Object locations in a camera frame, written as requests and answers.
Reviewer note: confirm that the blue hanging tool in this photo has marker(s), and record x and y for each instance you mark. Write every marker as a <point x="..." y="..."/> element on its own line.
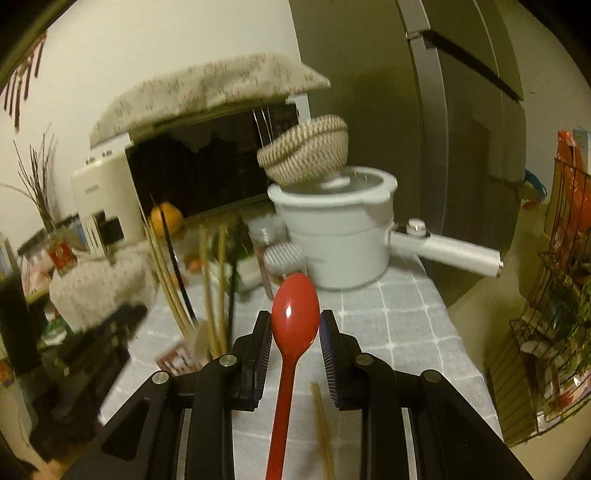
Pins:
<point x="535" y="189"/>

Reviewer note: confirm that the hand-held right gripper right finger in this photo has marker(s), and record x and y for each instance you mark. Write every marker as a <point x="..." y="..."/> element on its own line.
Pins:
<point x="328" y="360"/>

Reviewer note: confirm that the red label glass jar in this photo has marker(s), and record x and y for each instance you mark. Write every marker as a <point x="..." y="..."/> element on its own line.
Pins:
<point x="61" y="254"/>

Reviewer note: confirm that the black chopstick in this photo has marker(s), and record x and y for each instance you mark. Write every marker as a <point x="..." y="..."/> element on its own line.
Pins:
<point x="173" y="258"/>
<point x="233" y="286"/>

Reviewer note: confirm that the grey checked tablecloth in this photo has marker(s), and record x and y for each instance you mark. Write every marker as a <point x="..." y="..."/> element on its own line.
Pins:
<point x="406" y="350"/>

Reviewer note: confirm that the large orange fruit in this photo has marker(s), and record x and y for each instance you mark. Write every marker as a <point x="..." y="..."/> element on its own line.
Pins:
<point x="173" y="219"/>

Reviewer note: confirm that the floral cover cloth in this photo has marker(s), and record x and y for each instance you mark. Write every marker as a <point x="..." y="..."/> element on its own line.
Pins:
<point x="207" y="83"/>

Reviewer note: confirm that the pink utensil holder box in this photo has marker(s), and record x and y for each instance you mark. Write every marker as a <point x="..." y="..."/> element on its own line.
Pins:
<point x="180" y="357"/>

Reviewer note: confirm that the red snack bag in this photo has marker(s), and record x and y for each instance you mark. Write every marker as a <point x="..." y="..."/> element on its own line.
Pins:
<point x="570" y="175"/>

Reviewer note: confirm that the red hanging decoration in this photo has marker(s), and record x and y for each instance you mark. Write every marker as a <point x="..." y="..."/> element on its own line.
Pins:
<point x="23" y="78"/>

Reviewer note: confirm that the floral tablecloth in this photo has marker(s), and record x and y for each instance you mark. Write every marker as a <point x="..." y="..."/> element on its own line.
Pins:
<point x="101" y="286"/>

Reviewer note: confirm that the red plastic spoon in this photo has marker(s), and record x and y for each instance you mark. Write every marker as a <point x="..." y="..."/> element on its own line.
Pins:
<point x="295" y="314"/>

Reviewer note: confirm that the green pumpkin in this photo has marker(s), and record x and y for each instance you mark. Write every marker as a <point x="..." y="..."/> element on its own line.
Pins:
<point x="244" y="240"/>

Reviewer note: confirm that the small orange fruit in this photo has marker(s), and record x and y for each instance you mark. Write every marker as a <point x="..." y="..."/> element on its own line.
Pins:
<point x="195" y="265"/>

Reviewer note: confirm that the silver lid spice jar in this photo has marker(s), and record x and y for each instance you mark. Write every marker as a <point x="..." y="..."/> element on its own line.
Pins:
<point x="268" y="233"/>

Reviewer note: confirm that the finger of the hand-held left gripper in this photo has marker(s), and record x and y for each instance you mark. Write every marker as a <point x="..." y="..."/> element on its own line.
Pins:
<point x="129" y="318"/>

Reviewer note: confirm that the black glass microwave oven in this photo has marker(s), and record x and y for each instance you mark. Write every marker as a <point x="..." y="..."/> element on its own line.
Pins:
<point x="198" y="161"/>

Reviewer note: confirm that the patterned lid spice jar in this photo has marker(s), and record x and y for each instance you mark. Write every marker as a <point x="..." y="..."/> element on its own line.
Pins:
<point x="282" y="258"/>

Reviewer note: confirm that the white electric pot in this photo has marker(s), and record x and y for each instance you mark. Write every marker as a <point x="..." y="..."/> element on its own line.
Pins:
<point x="341" y="240"/>

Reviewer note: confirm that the green white package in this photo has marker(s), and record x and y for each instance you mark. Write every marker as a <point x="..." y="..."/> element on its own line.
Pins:
<point x="55" y="330"/>

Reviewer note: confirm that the dried branches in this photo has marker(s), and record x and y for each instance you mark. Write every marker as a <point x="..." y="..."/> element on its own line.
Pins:
<point x="39" y="184"/>

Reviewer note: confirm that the white air fryer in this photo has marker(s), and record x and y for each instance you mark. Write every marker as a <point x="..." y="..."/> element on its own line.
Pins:
<point x="97" y="194"/>

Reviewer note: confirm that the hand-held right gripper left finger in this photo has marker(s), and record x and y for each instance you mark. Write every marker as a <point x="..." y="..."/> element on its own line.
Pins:
<point x="263" y="360"/>

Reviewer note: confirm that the grey refrigerator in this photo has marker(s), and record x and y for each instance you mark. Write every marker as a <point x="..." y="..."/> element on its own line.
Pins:
<point x="392" y="92"/>

